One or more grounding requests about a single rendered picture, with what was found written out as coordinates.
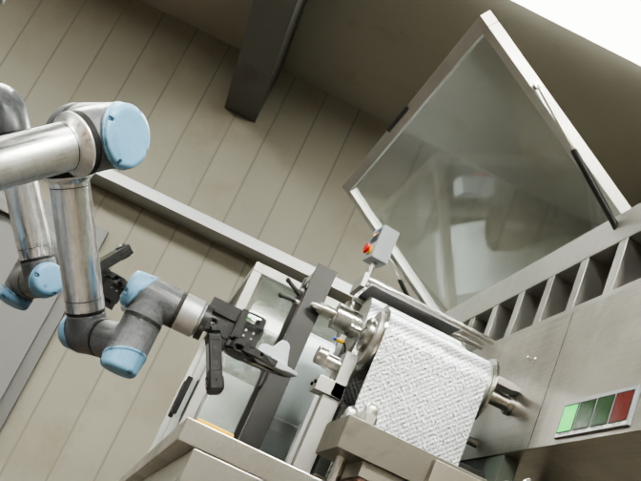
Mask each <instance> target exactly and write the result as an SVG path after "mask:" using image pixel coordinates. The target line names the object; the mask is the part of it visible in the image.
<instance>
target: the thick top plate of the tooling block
mask: <svg viewBox="0 0 641 481"><path fill-rule="evenodd" d="M315 453H316V454H318V455H320V456H322V457H324V458H326V459H328V460H330V461H332V462H335V459H336V457H337V455H338V456H341V457H343V458H345V459H347V460H348V462H347V464H346V465H348V464H352V463H357V462H361V461H365V462H367V463H370V464H372V465H374V466H376V467H378V468H380V469H382V470H384V471H387V472H389V473H391V474H394V475H396V476H398V477H400V478H401V479H403V480H405V481H424V480H425V479H426V476H427V473H428V470H429V468H430V465H431V462H432V460H439V461H441V462H443V463H445V464H447V465H449V466H450V467H452V468H454V469H456V470H458V471H461V472H463V473H466V474H468V475H470V476H472V477H474V478H476V479H478V480H480V481H487V480H485V479H484V478H482V477H480V476H477V475H475V474H473V473H471V472H469V471H466V470H464V469H462V468H460V467H458V466H456V465H454V464H452V463H449V462H447V461H445V460H444V459H442V458H440V457H438V456H436V455H434V454H432V453H430V452H428V451H426V450H423V449H420V448H418V447H416V446H414V445H412V444H410V443H408V442H406V441H404V440H403V439H401V438H399V437H397V436H395V435H392V434H390V433H388V432H386V431H384V430H382V429H379V428H377V427H375V426H373V425H371V424H369V423H367V422H364V421H363V420H361V419H359V418H357V417H355V416H353V415H351V414H349V415H347V416H344V417H342V418H340V419H338V420H335V421H333V422H330V423H328V424H327V425H326V427H325V430H324V432H323V434H322V437H321V439H320V442H319V444H318V447H317V449H316V451H315Z"/></svg>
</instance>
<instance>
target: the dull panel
mask: <svg viewBox="0 0 641 481"><path fill-rule="evenodd" d="M462 463H464V464H466V465H468V466H470V467H471V468H473V469H476V470H478V471H481V472H483V473H484V474H485V476H484V479H485V480H487V481H513V479H514V476H515V473H516V471H517V469H518V466H519V463H520V462H519V461H517V460H515V459H513V458H511V457H509V456H507V455H505V454H503V455H497V456H491V457H486V458H480V459H474V460H468V461H463V462H462Z"/></svg>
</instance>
